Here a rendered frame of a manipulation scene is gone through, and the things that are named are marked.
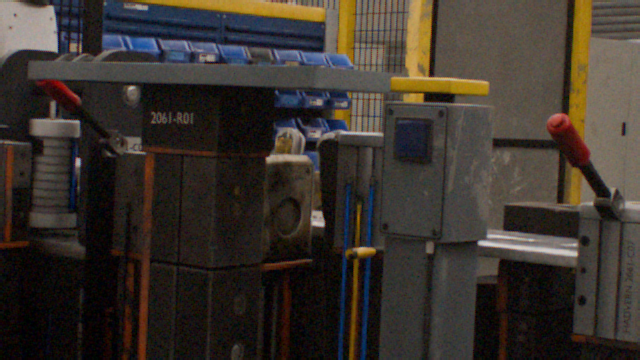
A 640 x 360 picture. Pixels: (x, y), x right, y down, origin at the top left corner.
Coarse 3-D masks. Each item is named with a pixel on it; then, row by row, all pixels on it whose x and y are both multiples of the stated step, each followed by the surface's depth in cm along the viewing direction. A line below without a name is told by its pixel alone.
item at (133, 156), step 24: (120, 168) 143; (144, 168) 141; (120, 192) 143; (144, 192) 141; (120, 216) 143; (120, 240) 143; (120, 264) 145; (120, 288) 145; (120, 312) 145; (120, 336) 143
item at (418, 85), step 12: (396, 84) 105; (408, 84) 104; (420, 84) 104; (432, 84) 103; (444, 84) 102; (456, 84) 103; (468, 84) 104; (480, 84) 105; (432, 96) 105; (444, 96) 105
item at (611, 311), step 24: (600, 216) 111; (624, 216) 110; (600, 240) 111; (624, 240) 110; (576, 264) 113; (600, 264) 112; (624, 264) 110; (576, 288) 113; (600, 288) 111; (624, 288) 110; (576, 312) 113; (600, 312) 111; (624, 312) 110; (576, 336) 113; (600, 336) 111; (624, 336) 110
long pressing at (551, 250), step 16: (320, 224) 145; (480, 240) 133; (496, 240) 137; (512, 240) 142; (528, 240) 141; (544, 240) 140; (560, 240) 141; (576, 240) 142; (496, 256) 131; (512, 256) 129; (528, 256) 128; (544, 256) 127; (560, 256) 126; (576, 256) 125
